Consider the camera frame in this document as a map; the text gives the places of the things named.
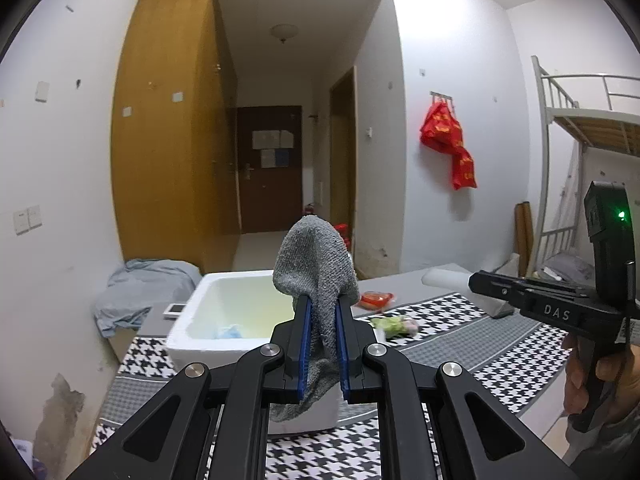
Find light blue cloth pile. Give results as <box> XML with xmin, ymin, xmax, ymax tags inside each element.
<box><xmin>95</xmin><ymin>259</ymin><xmax>203</xmax><ymax>337</ymax></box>

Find grey sock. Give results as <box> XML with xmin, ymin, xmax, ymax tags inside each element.
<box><xmin>270</xmin><ymin>216</ymin><xmax>360</xmax><ymax>423</ymax></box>

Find metal bunk bed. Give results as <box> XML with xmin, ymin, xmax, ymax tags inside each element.
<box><xmin>531</xmin><ymin>56</ymin><xmax>640</xmax><ymax>281</ymax></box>

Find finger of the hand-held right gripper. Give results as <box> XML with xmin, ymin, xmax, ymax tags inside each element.
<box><xmin>469</xmin><ymin>270</ymin><xmax>526</xmax><ymax>309</ymax></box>

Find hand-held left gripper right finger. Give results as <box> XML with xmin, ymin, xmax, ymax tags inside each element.
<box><xmin>336</xmin><ymin>296</ymin><xmax>581</xmax><ymax>480</ymax></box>

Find white foam box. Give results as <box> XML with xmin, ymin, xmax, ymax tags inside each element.
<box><xmin>165</xmin><ymin>269</ymin><xmax>377</xmax><ymax>436</ymax></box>

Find wooden side doorway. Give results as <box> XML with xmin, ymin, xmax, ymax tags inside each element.
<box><xmin>329</xmin><ymin>66</ymin><xmax>358</xmax><ymax>256</ymax></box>

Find person's right hand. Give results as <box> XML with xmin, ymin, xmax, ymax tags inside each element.
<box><xmin>560</xmin><ymin>332</ymin><xmax>640</xmax><ymax>417</ymax></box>

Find wooden boards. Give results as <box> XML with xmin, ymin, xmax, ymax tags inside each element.
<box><xmin>515</xmin><ymin>202</ymin><xmax>535</xmax><ymax>277</ymax></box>

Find white and blue paper notices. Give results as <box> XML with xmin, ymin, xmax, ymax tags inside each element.
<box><xmin>251</xmin><ymin>130</ymin><xmax>294</xmax><ymax>169</ymax></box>

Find grey pillow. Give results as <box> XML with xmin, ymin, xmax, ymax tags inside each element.
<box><xmin>542</xmin><ymin>252</ymin><xmax>596</xmax><ymax>286</ymax></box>

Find red plastic bag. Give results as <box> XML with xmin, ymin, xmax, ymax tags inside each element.
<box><xmin>420</xmin><ymin>101</ymin><xmax>477</xmax><ymax>191</ymax></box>

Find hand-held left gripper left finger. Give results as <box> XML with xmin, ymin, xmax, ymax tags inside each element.
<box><xmin>65</xmin><ymin>294</ymin><xmax>313</xmax><ymax>480</ymax></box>

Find red snack packet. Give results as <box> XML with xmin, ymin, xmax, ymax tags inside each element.
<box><xmin>361</xmin><ymin>291</ymin><xmax>396</xmax><ymax>311</ymax></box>

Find white wall sockets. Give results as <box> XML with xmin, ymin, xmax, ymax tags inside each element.
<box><xmin>13</xmin><ymin>205</ymin><xmax>42</xmax><ymax>235</ymax></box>

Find person's right forearm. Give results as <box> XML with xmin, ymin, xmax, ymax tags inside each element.
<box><xmin>570</xmin><ymin>385</ymin><xmax>640</xmax><ymax>480</ymax></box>

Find green snack packet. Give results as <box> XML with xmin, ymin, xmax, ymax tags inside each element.
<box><xmin>370</xmin><ymin>316</ymin><xmax>421</xmax><ymax>342</ymax></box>

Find wooden wardrobe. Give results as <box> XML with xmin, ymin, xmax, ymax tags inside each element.
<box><xmin>110</xmin><ymin>0</ymin><xmax>240</xmax><ymax>273</ymax></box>

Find houndstooth table mat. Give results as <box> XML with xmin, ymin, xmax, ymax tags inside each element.
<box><xmin>92</xmin><ymin>290</ymin><xmax>576</xmax><ymax>480</ymax></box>

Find dark brown door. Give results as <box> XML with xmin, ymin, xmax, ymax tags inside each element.
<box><xmin>236</xmin><ymin>106</ymin><xmax>304</xmax><ymax>233</ymax></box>

